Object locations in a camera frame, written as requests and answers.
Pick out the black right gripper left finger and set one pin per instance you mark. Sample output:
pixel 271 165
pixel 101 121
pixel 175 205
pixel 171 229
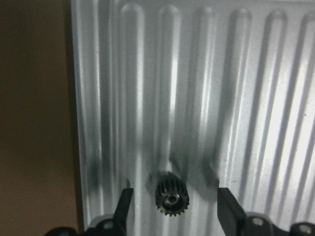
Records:
pixel 121 212

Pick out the ribbed metal tray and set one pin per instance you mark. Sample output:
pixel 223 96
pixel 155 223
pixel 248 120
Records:
pixel 218 92

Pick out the small black bearing gear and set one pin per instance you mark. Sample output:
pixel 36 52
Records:
pixel 171 195

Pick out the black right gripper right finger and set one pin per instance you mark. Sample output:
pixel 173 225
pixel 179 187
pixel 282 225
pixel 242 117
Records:
pixel 231 215

